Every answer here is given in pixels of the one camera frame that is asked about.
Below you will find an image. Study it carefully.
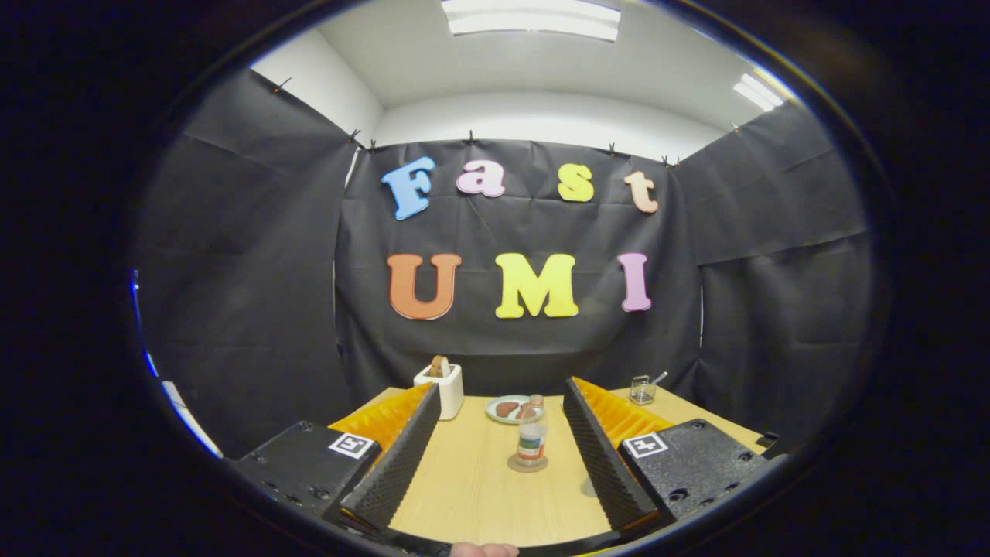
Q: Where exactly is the long ceiling light panel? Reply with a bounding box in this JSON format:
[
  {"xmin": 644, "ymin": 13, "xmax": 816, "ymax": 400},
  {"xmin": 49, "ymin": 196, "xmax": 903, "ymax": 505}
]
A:
[{"xmin": 441, "ymin": 0, "xmax": 622, "ymax": 42}]

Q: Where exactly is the small ceiling light panel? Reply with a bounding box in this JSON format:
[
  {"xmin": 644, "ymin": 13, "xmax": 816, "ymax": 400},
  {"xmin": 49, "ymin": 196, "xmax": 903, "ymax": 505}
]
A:
[{"xmin": 733, "ymin": 72, "xmax": 786, "ymax": 113}]

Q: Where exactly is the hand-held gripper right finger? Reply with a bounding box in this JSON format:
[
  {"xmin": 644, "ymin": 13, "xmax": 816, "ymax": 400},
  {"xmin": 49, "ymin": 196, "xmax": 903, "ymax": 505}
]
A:
[{"xmin": 562, "ymin": 377, "xmax": 774, "ymax": 535}]

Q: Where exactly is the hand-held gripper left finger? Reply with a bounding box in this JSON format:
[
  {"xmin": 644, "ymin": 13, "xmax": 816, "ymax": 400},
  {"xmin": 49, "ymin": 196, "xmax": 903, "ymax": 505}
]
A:
[{"xmin": 232, "ymin": 379, "xmax": 442, "ymax": 536}]

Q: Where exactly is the wooden table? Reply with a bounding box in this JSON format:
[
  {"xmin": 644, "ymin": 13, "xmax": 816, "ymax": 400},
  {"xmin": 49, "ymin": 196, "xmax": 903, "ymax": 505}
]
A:
[{"xmin": 329, "ymin": 384, "xmax": 766, "ymax": 546}]

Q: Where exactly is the white toaster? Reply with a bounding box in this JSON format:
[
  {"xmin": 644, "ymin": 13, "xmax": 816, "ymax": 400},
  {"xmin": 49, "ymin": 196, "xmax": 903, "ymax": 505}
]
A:
[{"xmin": 414, "ymin": 364, "xmax": 465, "ymax": 421}]

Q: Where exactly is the white side desk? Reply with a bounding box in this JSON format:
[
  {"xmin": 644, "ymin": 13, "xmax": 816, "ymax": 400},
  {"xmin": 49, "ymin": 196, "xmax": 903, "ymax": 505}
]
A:
[{"xmin": 161, "ymin": 379, "xmax": 224, "ymax": 459}]

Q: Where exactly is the pale green plate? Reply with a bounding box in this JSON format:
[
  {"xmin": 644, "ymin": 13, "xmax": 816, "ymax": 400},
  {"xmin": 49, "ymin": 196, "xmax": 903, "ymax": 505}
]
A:
[{"xmin": 486, "ymin": 395, "xmax": 544, "ymax": 425}]

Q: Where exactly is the clear plastic juice bottle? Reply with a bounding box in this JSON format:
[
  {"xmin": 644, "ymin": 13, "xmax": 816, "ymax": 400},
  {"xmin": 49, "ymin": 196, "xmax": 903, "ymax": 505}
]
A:
[{"xmin": 517, "ymin": 395, "xmax": 548, "ymax": 467}]

